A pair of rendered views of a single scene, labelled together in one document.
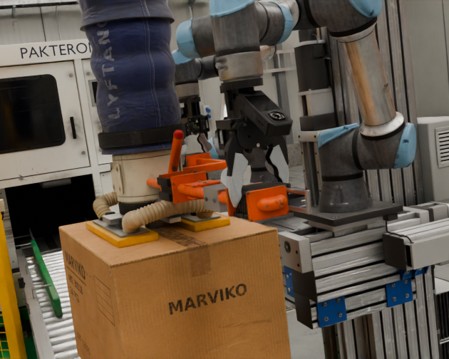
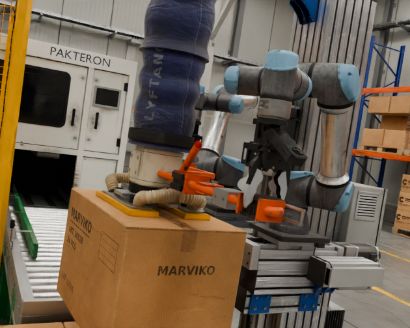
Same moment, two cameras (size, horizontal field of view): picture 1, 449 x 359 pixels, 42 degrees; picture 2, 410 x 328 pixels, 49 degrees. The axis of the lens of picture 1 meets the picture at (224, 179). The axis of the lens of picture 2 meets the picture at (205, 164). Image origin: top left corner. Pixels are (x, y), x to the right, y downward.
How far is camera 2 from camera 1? 0.20 m
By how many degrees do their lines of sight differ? 7
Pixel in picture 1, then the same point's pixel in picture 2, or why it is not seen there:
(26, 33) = (44, 36)
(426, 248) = (341, 274)
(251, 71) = (284, 114)
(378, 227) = (308, 250)
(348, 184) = (297, 214)
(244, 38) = (286, 90)
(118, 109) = (153, 113)
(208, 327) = (181, 292)
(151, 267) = (154, 236)
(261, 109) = (286, 143)
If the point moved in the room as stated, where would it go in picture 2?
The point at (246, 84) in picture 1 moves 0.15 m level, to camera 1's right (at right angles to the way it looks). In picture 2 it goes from (278, 122) to (341, 132)
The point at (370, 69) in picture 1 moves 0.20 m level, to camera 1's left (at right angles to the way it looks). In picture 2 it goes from (338, 136) to (280, 127)
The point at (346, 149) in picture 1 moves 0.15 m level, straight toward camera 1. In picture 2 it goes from (302, 189) to (306, 192)
